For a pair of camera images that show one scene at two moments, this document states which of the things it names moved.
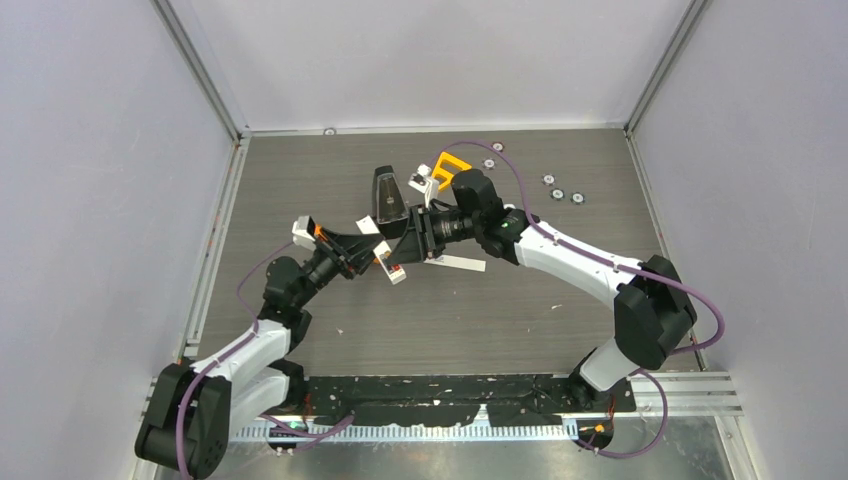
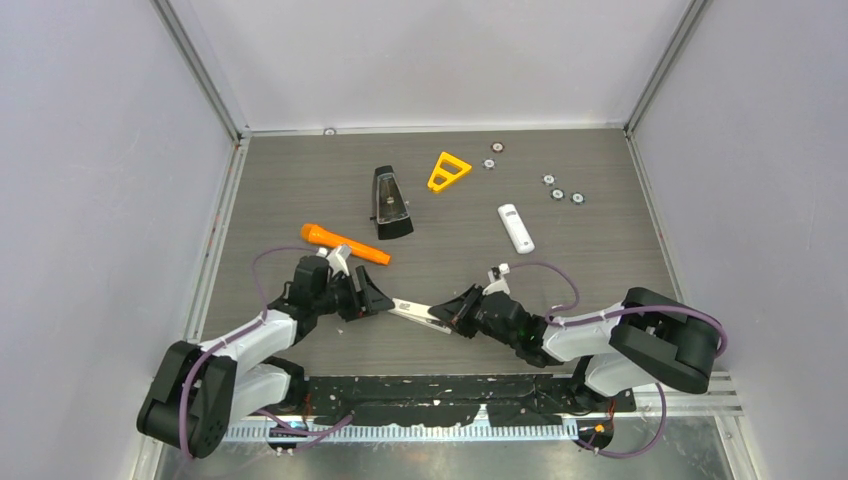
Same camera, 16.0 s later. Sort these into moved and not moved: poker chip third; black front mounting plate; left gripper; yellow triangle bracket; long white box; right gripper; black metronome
Moved: right gripper; left gripper; long white box
Not moved: poker chip third; black metronome; black front mounting plate; yellow triangle bracket
